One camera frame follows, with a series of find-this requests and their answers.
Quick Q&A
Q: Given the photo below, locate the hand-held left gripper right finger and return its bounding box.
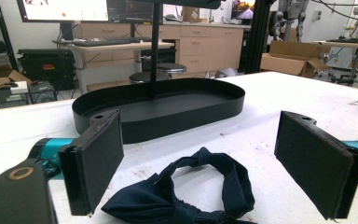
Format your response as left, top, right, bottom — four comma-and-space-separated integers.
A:
274, 110, 358, 220

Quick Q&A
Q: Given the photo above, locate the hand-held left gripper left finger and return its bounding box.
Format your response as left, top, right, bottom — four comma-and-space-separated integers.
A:
58, 108, 126, 217

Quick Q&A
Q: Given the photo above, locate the navy blue fabric headband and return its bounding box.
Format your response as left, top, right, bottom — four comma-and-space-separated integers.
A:
101, 147, 257, 224

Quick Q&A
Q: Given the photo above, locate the black oval two-tier tray stand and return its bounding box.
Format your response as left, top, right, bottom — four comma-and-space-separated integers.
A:
71, 0, 246, 145

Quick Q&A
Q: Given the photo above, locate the black electronic device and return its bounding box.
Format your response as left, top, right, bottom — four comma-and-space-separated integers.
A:
0, 80, 58, 110

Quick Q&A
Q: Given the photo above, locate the round black stool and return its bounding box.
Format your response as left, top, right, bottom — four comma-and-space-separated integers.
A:
156, 63, 187, 75
129, 71, 172, 85

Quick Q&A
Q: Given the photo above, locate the large open cardboard box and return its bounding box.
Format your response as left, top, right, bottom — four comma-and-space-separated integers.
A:
259, 40, 331, 79

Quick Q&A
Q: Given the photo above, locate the black hard equipment case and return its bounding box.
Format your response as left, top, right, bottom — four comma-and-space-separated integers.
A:
17, 48, 76, 91

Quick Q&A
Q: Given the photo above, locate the small white box device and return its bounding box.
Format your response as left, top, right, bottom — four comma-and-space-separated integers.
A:
9, 80, 29, 95

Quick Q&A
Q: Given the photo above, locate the light wooden desk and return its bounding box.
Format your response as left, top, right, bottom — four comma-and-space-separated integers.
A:
69, 41, 175, 94

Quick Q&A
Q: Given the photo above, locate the black keyboard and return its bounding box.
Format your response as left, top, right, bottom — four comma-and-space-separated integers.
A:
73, 36, 154, 48

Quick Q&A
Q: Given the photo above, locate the beige drawer cabinet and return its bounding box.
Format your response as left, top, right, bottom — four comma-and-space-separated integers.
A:
79, 21, 252, 79

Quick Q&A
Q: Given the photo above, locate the dark-screen monitor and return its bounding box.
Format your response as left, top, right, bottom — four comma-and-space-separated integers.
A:
106, 0, 164, 24

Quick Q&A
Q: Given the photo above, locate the large white-screen monitor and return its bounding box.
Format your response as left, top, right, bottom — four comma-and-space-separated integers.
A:
16, 0, 110, 23

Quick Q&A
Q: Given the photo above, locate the thin black metal stand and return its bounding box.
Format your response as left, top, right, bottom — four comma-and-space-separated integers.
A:
0, 0, 20, 72

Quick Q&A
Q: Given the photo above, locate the small colourful-screen monitor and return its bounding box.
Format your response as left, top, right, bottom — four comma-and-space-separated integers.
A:
230, 0, 256, 21

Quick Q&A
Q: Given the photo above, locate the small cardboard box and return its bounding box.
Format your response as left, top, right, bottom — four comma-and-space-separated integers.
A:
182, 6, 201, 23

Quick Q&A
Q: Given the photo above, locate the black metal frame post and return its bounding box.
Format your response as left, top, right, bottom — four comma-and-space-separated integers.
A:
244, 0, 277, 75

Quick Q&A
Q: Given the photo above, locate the black hanging cable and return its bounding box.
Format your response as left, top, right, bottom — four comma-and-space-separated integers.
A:
310, 0, 358, 24

